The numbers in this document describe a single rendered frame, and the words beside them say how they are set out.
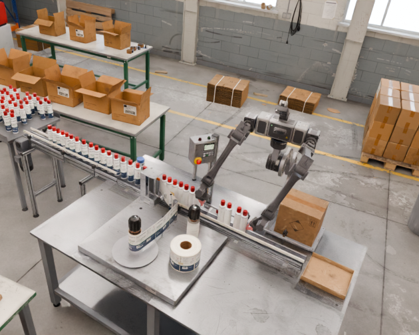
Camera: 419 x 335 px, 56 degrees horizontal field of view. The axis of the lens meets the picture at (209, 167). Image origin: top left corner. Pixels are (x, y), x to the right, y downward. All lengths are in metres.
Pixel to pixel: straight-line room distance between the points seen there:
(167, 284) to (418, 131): 4.22
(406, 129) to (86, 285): 4.39
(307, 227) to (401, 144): 3.24
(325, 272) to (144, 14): 7.25
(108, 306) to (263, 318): 1.30
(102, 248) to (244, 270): 0.97
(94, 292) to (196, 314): 1.16
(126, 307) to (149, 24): 6.84
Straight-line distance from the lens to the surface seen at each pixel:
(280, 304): 2.63
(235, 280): 2.68
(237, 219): 2.86
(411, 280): 4.44
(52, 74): 5.01
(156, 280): 2.58
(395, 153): 5.98
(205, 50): 8.56
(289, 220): 2.93
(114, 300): 3.33
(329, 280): 2.87
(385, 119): 5.76
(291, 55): 8.01
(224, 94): 6.84
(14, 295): 2.75
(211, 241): 2.83
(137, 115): 4.34
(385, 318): 3.98
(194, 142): 2.74
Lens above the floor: 2.86
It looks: 34 degrees down
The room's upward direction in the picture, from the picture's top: 6 degrees clockwise
